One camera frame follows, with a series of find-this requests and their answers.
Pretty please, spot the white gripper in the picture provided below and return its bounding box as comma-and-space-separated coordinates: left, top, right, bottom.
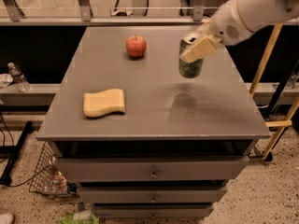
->
179, 0, 253, 63

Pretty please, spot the clear plastic water bottle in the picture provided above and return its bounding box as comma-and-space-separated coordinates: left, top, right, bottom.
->
7, 63, 30, 92

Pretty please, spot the black stand with cables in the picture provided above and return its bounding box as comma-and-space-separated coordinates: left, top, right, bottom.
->
0, 118, 34, 187

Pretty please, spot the yellow sponge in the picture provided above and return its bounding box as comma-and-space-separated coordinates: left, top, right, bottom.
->
83, 89, 125, 118

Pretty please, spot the red apple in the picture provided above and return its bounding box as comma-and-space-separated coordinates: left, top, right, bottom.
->
125, 35, 147, 58

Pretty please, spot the green wipes package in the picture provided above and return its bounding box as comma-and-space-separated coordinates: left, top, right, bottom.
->
57, 210, 99, 224

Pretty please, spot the metal window rail frame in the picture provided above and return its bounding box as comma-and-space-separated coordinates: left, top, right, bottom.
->
0, 0, 228, 26

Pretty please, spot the grey drawer cabinet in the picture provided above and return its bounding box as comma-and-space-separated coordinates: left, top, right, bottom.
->
37, 26, 269, 218

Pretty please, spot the green soda can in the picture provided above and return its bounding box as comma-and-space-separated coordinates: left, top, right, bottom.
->
178, 32, 203, 78

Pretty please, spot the wire mesh basket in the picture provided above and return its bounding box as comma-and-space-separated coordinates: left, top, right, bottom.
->
29, 143, 77, 200

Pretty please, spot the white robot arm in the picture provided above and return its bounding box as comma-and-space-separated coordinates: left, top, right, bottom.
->
180, 0, 299, 63

